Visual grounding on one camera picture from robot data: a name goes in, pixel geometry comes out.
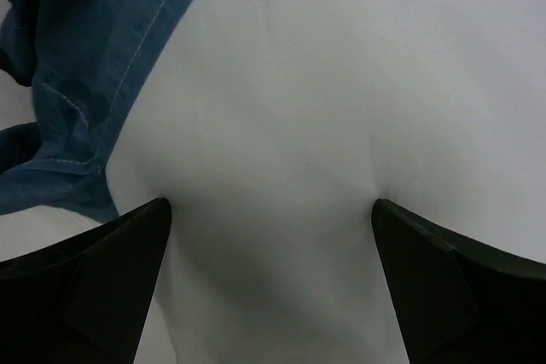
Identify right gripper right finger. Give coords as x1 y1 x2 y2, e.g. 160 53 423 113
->
371 199 545 364

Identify blue patterned pillowcase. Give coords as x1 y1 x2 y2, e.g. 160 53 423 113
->
1 0 193 222

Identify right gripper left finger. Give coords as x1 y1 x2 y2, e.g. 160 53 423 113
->
1 198 171 363

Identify white pillow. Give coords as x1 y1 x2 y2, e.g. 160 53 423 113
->
1 0 545 363

